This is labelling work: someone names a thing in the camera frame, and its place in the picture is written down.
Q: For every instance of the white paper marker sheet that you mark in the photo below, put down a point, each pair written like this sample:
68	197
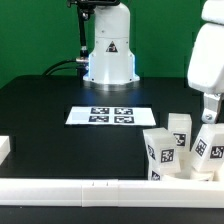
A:
127	116

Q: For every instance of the white block left edge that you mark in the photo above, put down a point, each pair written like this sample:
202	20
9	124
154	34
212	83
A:
4	148

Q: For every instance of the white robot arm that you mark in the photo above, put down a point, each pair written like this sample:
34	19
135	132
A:
111	65

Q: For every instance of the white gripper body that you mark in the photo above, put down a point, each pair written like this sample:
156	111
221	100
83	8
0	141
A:
206	67

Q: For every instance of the white obstacle fence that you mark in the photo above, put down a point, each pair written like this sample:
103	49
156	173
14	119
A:
111	193

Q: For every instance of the white round stool seat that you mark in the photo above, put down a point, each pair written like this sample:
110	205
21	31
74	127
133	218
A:
186	173

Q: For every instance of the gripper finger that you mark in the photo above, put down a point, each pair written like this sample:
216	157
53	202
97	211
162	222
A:
212	107

